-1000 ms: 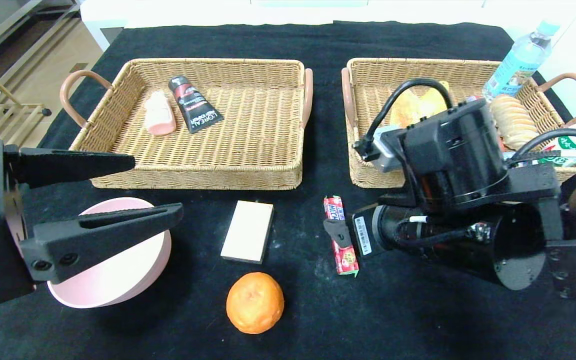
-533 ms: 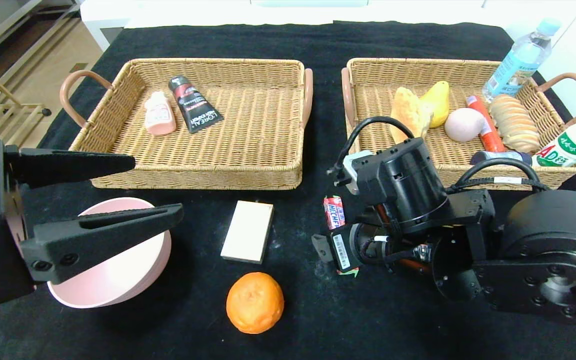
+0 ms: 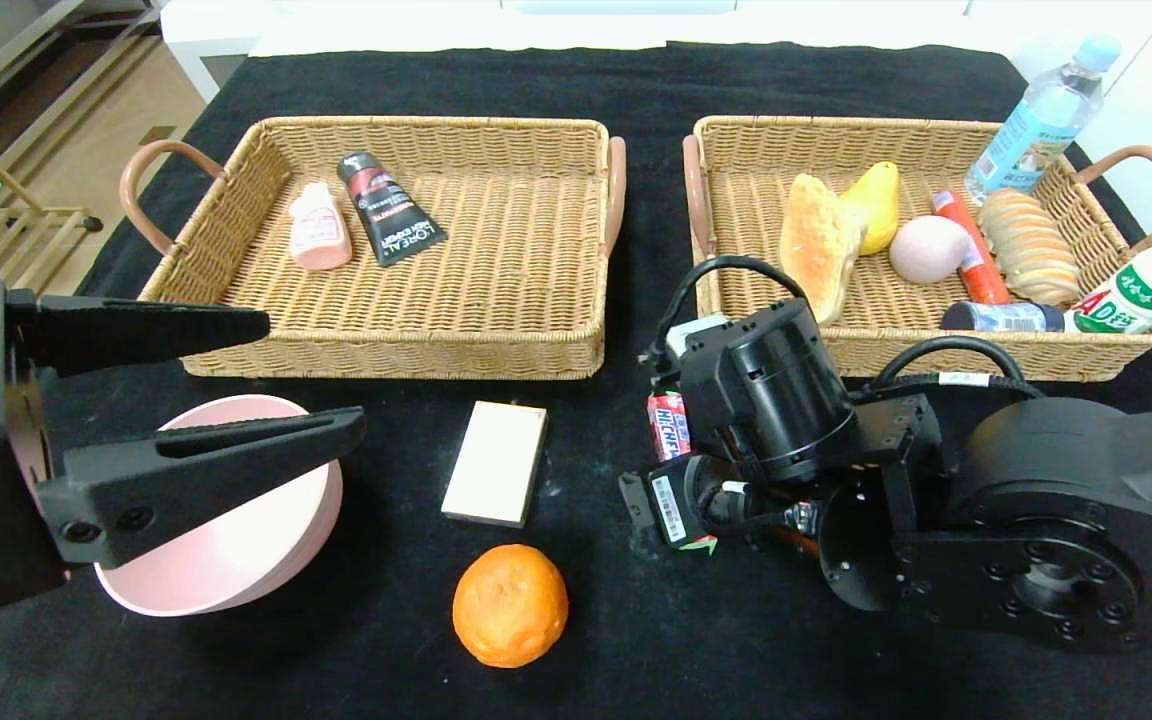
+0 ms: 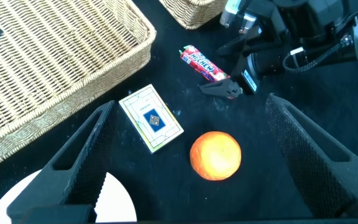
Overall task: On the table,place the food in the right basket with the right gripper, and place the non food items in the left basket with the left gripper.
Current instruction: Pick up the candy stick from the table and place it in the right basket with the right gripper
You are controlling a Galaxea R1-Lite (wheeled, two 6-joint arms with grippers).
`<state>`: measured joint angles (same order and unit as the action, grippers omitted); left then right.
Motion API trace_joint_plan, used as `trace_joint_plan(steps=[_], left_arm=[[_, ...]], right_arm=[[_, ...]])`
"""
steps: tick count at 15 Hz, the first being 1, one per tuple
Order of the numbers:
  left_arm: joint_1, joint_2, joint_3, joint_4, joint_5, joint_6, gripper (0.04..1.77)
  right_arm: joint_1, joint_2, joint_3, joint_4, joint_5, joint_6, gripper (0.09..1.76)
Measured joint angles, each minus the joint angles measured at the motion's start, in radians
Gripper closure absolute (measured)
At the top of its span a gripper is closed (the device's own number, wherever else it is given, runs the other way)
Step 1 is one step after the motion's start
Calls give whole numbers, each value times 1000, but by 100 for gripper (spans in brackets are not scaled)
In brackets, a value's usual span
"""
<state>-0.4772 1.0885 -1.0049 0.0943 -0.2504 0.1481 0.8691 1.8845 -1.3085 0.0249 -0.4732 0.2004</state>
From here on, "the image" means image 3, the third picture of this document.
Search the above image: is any yellow pear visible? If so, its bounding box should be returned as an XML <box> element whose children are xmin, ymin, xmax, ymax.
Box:
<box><xmin>839</xmin><ymin>161</ymin><xmax>903</xmax><ymax>257</ymax></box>

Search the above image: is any clear water bottle blue label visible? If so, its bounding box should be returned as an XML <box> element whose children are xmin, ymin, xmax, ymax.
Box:
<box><xmin>964</xmin><ymin>36</ymin><xmax>1123</xmax><ymax>206</ymax></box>

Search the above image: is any black table cloth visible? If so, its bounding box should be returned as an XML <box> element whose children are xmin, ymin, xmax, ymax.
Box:
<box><xmin>0</xmin><ymin>42</ymin><xmax>1152</xmax><ymax>720</ymax></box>

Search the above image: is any small pink bottle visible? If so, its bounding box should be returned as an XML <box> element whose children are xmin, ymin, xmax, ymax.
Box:
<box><xmin>287</xmin><ymin>182</ymin><xmax>354</xmax><ymax>272</ymax></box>

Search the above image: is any orange sausage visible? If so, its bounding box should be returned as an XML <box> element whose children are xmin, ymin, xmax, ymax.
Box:
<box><xmin>933</xmin><ymin>188</ymin><xmax>1012</xmax><ymax>305</ymax></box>

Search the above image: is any black cosmetic tube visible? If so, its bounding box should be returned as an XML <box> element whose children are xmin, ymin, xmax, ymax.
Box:
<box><xmin>336</xmin><ymin>150</ymin><xmax>449</xmax><ymax>268</ymax></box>

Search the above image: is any small dark blue bottle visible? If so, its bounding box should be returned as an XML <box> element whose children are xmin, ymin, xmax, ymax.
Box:
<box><xmin>939</xmin><ymin>302</ymin><xmax>1067</xmax><ymax>333</ymax></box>

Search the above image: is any pink bowl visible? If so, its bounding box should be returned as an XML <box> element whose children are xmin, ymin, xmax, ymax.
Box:
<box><xmin>93</xmin><ymin>394</ymin><xmax>345</xmax><ymax>618</ymax></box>

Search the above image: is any red strawberry candy stick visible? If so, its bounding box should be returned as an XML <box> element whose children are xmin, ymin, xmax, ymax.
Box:
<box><xmin>647</xmin><ymin>392</ymin><xmax>719</xmax><ymax>554</ymax></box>

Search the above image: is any white milk bottle green label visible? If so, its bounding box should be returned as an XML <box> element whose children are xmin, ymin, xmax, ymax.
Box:
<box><xmin>1064</xmin><ymin>215</ymin><xmax>1152</xmax><ymax>334</ymax></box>

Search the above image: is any low dark shelf unit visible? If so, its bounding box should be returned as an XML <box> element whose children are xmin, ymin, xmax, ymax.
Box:
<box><xmin>0</xmin><ymin>0</ymin><xmax>169</xmax><ymax>171</ymax></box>

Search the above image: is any orange tangerine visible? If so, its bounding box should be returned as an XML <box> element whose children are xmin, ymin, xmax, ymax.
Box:
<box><xmin>452</xmin><ymin>544</ymin><xmax>570</xmax><ymax>669</ymax></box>

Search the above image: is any wicker basket holding toiletries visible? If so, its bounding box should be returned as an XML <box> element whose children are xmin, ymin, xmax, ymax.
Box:
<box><xmin>119</xmin><ymin>116</ymin><xmax>627</xmax><ymax>382</ymax></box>

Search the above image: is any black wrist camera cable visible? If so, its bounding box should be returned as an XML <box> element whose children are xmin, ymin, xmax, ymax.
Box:
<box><xmin>651</xmin><ymin>255</ymin><xmax>809</xmax><ymax>366</ymax></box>

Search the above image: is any wooden rack on casters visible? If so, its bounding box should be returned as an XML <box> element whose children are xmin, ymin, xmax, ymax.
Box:
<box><xmin>0</xmin><ymin>150</ymin><xmax>105</xmax><ymax>291</ymax></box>

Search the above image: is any white table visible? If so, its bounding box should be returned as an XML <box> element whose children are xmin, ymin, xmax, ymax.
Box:
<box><xmin>161</xmin><ymin>0</ymin><xmax>1027</xmax><ymax>106</ymax></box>

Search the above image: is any wicker basket holding food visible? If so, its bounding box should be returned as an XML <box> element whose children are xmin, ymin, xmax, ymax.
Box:
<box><xmin>682</xmin><ymin>115</ymin><xmax>1152</xmax><ymax>384</ymax></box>

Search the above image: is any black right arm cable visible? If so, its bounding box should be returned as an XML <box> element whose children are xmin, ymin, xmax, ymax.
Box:
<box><xmin>874</xmin><ymin>335</ymin><xmax>1045</xmax><ymax>403</ymax></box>

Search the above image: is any ridged bread roll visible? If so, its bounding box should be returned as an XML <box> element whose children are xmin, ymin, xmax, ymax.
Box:
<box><xmin>979</xmin><ymin>188</ymin><xmax>1094</xmax><ymax>309</ymax></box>

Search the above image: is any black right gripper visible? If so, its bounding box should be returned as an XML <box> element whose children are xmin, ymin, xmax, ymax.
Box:
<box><xmin>617</xmin><ymin>453</ymin><xmax>721</xmax><ymax>550</ymax></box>

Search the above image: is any flat toasted bread slice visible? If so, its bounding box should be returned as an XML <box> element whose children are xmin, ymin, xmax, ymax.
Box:
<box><xmin>778</xmin><ymin>174</ymin><xmax>867</xmax><ymax>326</ymax></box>

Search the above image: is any white playing card box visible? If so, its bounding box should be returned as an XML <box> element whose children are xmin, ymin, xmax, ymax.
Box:
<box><xmin>441</xmin><ymin>401</ymin><xmax>549</xmax><ymax>529</ymax></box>

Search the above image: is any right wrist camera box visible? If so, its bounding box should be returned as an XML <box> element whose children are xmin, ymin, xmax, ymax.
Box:
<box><xmin>669</xmin><ymin>313</ymin><xmax>734</xmax><ymax>353</ymax></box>

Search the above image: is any pale purple round bun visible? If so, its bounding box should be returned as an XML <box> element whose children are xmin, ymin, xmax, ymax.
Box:
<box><xmin>888</xmin><ymin>215</ymin><xmax>973</xmax><ymax>286</ymax></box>

